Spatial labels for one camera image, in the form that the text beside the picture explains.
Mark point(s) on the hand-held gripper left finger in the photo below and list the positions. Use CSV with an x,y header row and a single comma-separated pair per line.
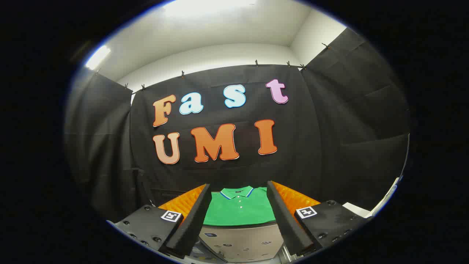
x,y
190,227

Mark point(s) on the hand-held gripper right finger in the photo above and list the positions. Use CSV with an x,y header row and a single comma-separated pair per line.
x,y
287,223

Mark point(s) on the green polo shirt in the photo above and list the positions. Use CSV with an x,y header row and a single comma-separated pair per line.
x,y
238,211

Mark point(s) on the row of black clips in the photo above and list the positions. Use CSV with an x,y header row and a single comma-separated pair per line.
x,y
256,63

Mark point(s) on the ceiling light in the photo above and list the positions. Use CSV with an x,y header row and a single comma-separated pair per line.
x,y
97,57

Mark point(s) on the white flat panel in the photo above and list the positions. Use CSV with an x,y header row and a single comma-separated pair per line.
x,y
355,209

